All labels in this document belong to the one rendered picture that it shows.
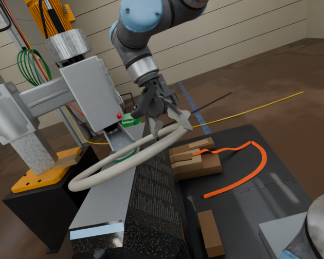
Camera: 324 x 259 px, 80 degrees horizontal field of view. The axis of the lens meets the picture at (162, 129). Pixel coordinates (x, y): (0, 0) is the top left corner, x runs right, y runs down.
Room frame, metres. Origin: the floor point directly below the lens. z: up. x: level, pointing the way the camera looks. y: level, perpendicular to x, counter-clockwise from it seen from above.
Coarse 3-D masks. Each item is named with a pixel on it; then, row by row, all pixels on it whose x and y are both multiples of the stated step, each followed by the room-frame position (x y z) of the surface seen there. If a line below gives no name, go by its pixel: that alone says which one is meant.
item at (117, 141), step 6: (120, 126) 1.14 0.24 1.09; (114, 132) 1.19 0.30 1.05; (120, 132) 1.15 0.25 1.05; (126, 132) 1.01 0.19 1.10; (108, 138) 1.02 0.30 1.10; (114, 138) 1.09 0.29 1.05; (120, 138) 1.05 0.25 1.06; (126, 138) 1.02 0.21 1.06; (132, 138) 0.89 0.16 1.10; (114, 144) 1.00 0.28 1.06; (120, 144) 0.97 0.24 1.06; (126, 144) 0.94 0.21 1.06; (114, 150) 0.84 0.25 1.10; (132, 150) 0.86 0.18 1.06; (120, 156) 0.84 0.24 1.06
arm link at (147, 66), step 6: (144, 60) 0.58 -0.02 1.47; (150, 60) 0.59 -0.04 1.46; (132, 66) 0.59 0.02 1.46; (138, 66) 0.58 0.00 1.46; (144, 66) 0.57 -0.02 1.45; (150, 66) 0.58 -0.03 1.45; (156, 66) 0.59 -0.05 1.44; (132, 72) 0.59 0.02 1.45; (138, 72) 0.57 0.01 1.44; (144, 72) 0.57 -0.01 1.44; (150, 72) 0.58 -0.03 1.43; (132, 78) 0.59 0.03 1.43; (138, 78) 0.57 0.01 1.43
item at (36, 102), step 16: (64, 80) 1.78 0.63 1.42; (16, 96) 1.61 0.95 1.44; (32, 96) 1.67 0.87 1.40; (48, 96) 1.70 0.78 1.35; (64, 96) 1.75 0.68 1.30; (0, 112) 1.50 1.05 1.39; (16, 112) 1.55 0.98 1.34; (32, 112) 1.64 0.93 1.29; (48, 112) 1.69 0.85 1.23; (0, 128) 1.49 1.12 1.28; (16, 128) 1.51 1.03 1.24
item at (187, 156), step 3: (189, 153) 1.84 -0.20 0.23; (174, 156) 1.88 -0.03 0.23; (177, 156) 1.86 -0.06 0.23; (180, 156) 1.84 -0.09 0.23; (183, 156) 1.82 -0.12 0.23; (186, 156) 1.80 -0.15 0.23; (189, 156) 1.78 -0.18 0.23; (174, 159) 1.83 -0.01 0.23; (177, 159) 1.80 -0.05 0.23; (180, 159) 1.79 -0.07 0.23; (183, 159) 1.77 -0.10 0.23; (186, 159) 1.75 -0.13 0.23; (189, 159) 1.73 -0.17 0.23
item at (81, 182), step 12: (168, 132) 0.80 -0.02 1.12; (180, 132) 0.53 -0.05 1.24; (132, 144) 0.86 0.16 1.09; (156, 144) 0.47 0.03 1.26; (168, 144) 0.48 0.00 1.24; (108, 156) 0.82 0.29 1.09; (132, 156) 0.45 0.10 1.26; (144, 156) 0.45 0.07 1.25; (96, 168) 0.75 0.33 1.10; (108, 168) 0.45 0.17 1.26; (120, 168) 0.43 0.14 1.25; (72, 180) 0.58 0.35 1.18; (84, 180) 0.46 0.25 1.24; (96, 180) 0.44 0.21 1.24
